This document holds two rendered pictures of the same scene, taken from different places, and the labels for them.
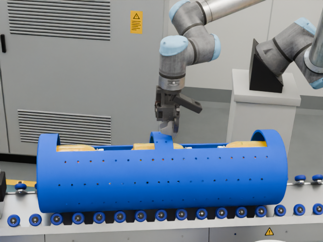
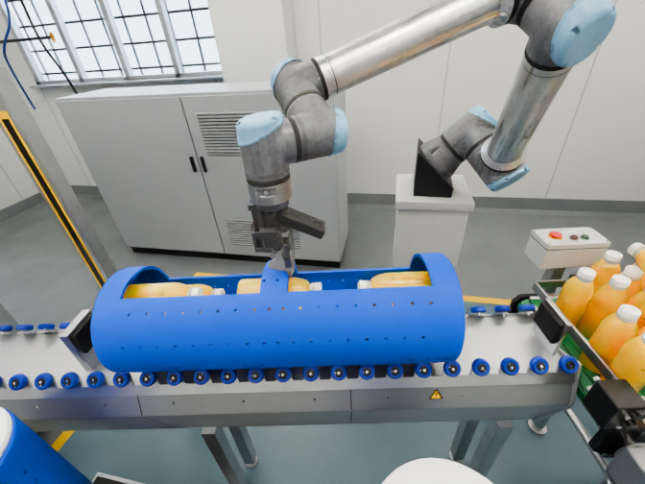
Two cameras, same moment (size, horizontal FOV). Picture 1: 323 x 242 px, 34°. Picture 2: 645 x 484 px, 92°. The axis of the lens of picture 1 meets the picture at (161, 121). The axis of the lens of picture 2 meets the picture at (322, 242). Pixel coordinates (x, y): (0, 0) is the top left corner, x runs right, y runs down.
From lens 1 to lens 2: 1.18 m
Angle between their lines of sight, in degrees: 10
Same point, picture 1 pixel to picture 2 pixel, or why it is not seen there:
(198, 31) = (308, 103)
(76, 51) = not seen: hidden behind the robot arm
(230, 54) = (404, 165)
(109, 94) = (295, 204)
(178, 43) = (260, 121)
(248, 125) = (414, 234)
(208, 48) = (322, 130)
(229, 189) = (371, 350)
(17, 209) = not seen: hidden behind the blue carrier
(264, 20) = (433, 133)
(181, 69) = (274, 169)
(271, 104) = (440, 211)
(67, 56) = not seen: hidden behind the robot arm
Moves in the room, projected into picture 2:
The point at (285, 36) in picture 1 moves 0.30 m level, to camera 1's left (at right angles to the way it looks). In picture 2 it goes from (455, 130) to (379, 132)
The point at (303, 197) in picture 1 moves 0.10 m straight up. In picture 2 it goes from (484, 337) to (491, 314)
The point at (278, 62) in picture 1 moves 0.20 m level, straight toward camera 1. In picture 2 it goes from (447, 162) to (444, 181)
